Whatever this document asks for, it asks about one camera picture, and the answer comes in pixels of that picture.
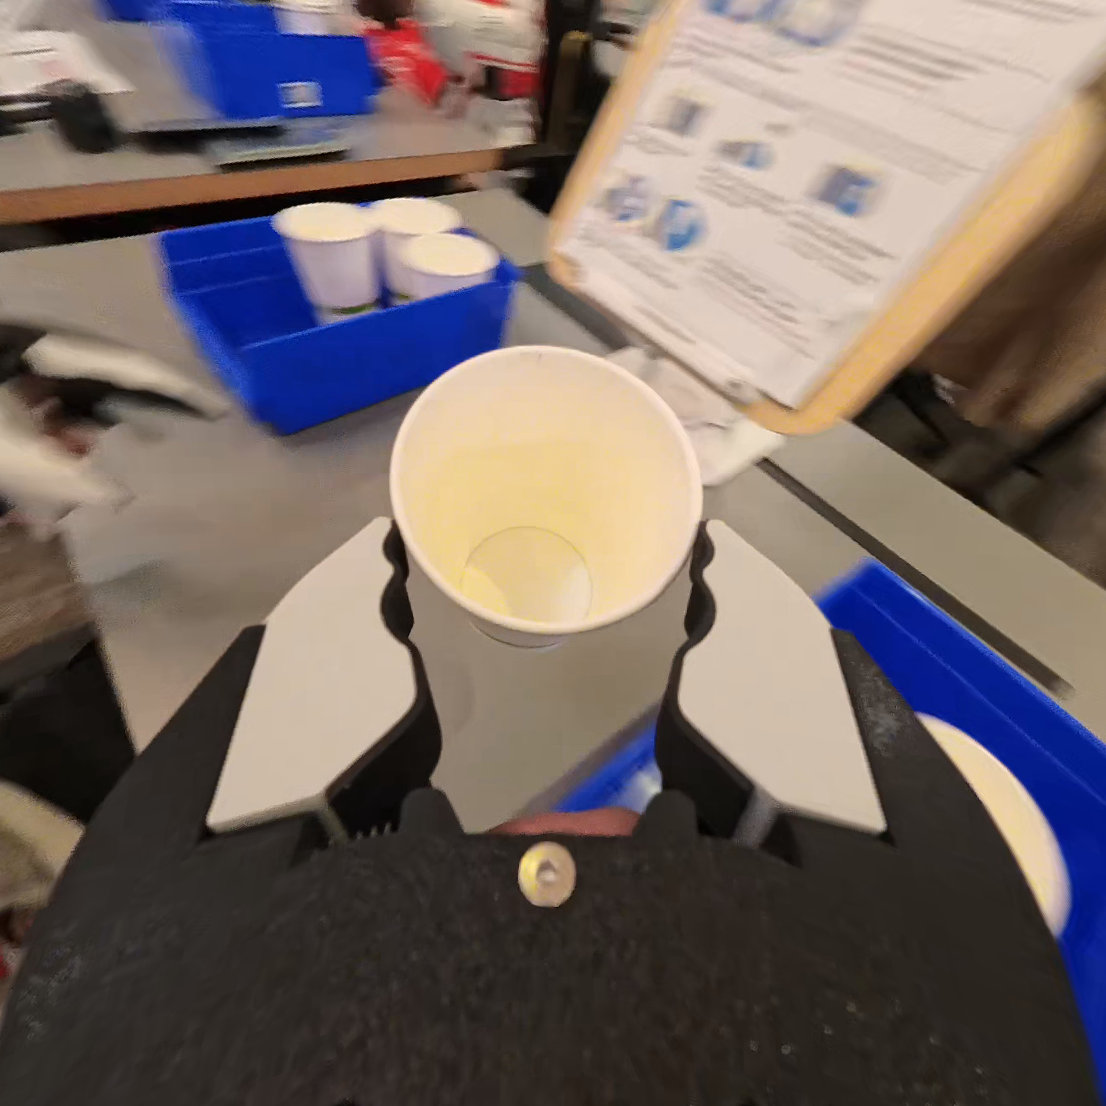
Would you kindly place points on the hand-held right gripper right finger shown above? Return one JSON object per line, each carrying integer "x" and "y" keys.
{"x": 777, "y": 709}

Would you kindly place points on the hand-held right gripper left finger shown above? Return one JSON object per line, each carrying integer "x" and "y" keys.
{"x": 310, "y": 709}

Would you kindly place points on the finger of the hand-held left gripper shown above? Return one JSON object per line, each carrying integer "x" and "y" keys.
{"x": 51, "y": 484}
{"x": 129, "y": 380}

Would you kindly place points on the blue plastic bin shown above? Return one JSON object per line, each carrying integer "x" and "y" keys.
{"x": 950, "y": 657}
{"x": 345, "y": 372}
{"x": 241, "y": 78}

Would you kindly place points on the green-banded white paper cup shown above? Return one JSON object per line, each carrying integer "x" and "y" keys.
{"x": 332, "y": 260}
{"x": 544, "y": 450}
{"x": 445, "y": 264}
{"x": 1010, "y": 821}
{"x": 418, "y": 217}

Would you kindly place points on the stack of nested white cups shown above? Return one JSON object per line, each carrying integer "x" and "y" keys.
{"x": 310, "y": 17}

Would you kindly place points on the grey tray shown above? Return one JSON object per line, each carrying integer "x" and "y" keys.
{"x": 276, "y": 149}

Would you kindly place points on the beige cloth cover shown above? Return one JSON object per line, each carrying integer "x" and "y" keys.
{"x": 1036, "y": 346}

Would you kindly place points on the wooden display board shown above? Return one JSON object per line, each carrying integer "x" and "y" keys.
{"x": 950, "y": 286}

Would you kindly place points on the black jacket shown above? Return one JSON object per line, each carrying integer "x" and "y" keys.
{"x": 561, "y": 113}

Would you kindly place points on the printed instruction sheet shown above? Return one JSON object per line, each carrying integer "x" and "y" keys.
{"x": 820, "y": 174}

